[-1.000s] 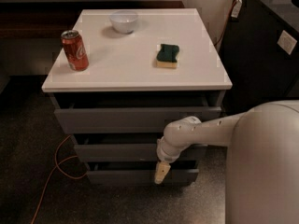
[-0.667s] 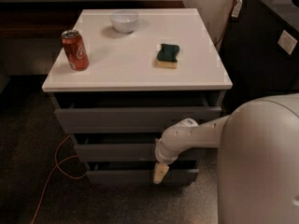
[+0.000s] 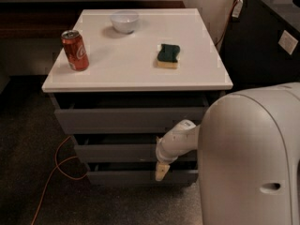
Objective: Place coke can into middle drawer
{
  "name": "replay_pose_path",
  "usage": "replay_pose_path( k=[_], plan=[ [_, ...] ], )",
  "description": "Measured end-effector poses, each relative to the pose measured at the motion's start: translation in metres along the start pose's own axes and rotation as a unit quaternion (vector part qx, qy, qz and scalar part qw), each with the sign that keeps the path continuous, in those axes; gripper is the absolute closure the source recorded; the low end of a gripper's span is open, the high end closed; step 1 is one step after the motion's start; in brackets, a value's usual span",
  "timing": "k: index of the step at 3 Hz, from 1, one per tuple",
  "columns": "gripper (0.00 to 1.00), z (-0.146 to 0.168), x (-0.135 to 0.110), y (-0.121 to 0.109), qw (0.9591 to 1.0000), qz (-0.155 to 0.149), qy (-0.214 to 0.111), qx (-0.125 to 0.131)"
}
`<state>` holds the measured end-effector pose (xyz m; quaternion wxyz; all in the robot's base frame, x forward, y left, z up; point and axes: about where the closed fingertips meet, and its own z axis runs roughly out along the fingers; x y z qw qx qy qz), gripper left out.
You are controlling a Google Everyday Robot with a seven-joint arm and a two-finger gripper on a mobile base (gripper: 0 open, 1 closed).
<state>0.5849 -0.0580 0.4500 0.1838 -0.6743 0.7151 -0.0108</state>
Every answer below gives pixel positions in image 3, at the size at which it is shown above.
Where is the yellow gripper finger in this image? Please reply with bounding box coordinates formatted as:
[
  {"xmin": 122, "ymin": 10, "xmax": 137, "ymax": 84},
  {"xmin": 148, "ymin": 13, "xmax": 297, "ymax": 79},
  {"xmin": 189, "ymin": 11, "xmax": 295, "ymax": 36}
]
[{"xmin": 155, "ymin": 161, "xmax": 170, "ymax": 182}]

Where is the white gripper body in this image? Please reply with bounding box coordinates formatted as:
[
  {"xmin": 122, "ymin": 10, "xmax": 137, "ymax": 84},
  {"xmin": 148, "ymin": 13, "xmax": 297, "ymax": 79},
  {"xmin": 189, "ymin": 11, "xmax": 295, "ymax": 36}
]
[{"xmin": 156, "ymin": 138, "xmax": 179, "ymax": 164}]

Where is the grey drawer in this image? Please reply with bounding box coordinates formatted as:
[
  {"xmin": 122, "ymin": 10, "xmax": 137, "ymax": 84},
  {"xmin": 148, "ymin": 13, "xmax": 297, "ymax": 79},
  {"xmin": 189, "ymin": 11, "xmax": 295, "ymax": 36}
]
[
  {"xmin": 53, "ymin": 94, "xmax": 208, "ymax": 134},
  {"xmin": 87, "ymin": 161, "xmax": 198, "ymax": 187},
  {"xmin": 74, "ymin": 133, "xmax": 198, "ymax": 164}
]

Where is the red coke can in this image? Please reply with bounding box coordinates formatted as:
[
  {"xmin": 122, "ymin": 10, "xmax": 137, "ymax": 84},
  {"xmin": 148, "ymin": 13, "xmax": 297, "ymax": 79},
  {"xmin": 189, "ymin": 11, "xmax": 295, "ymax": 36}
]
[{"xmin": 61, "ymin": 30, "xmax": 89, "ymax": 71}]

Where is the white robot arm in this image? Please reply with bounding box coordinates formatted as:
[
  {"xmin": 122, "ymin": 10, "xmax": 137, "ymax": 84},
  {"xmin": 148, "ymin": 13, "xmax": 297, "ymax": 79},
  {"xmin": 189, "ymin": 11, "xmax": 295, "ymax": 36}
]
[{"xmin": 156, "ymin": 82, "xmax": 300, "ymax": 225}]

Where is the grey bottom drawer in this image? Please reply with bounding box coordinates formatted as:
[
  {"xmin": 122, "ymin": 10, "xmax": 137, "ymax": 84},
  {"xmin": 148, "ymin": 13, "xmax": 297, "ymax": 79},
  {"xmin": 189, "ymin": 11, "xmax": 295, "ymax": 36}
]
[{"xmin": 87, "ymin": 161, "xmax": 198, "ymax": 187}]

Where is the grey top drawer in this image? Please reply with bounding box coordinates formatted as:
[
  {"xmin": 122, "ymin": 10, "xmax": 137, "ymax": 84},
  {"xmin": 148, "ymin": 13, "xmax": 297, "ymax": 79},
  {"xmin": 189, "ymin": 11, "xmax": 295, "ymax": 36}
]
[{"xmin": 53, "ymin": 94, "xmax": 208, "ymax": 134}]

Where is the grey cabinet with white top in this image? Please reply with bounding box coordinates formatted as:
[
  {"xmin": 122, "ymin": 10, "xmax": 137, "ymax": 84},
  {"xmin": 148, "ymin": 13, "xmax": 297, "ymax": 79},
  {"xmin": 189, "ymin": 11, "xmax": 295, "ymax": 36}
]
[{"xmin": 41, "ymin": 8, "xmax": 234, "ymax": 187}]

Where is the green and yellow sponge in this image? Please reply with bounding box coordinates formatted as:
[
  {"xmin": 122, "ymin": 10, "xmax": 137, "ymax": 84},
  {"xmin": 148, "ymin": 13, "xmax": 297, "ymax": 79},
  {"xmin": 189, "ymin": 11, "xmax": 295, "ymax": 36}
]
[{"xmin": 157, "ymin": 44, "xmax": 181, "ymax": 68}]

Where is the black side cabinet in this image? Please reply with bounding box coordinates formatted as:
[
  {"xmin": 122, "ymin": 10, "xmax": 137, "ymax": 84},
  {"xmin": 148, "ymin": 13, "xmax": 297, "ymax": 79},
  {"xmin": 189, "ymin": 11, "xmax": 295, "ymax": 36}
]
[{"xmin": 220, "ymin": 0, "xmax": 300, "ymax": 91}]

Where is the white bowl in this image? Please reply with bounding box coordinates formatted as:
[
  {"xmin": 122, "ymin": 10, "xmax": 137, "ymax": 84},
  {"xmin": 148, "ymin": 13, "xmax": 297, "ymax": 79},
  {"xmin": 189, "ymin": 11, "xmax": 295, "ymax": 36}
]
[{"xmin": 110, "ymin": 10, "xmax": 139, "ymax": 34}]

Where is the white label on cabinet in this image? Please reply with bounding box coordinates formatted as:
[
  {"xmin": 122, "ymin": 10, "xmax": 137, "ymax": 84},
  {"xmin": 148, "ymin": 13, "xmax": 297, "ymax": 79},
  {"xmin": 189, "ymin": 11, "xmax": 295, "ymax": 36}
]
[{"xmin": 278, "ymin": 30, "xmax": 298, "ymax": 55}]

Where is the dark wooden bench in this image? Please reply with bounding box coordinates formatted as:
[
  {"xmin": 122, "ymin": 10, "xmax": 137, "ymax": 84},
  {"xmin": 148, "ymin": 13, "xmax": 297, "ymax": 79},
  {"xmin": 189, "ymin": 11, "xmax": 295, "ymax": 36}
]
[{"xmin": 0, "ymin": 1, "xmax": 185, "ymax": 38}]

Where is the orange cable on floor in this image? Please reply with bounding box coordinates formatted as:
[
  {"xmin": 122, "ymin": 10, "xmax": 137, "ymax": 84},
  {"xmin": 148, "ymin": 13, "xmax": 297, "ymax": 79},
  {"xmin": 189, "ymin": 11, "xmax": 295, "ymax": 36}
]
[{"xmin": 30, "ymin": 135, "xmax": 88, "ymax": 225}]

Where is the white tag on cable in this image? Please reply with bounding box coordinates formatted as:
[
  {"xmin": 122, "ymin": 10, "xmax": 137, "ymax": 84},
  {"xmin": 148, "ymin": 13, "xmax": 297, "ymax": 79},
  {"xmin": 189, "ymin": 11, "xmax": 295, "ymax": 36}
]
[{"xmin": 232, "ymin": 0, "xmax": 243, "ymax": 18}]

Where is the orange cable on wall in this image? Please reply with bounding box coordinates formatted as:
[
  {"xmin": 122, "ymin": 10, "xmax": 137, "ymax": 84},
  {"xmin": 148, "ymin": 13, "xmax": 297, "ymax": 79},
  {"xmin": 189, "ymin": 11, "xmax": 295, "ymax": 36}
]
[{"xmin": 214, "ymin": 0, "xmax": 300, "ymax": 48}]

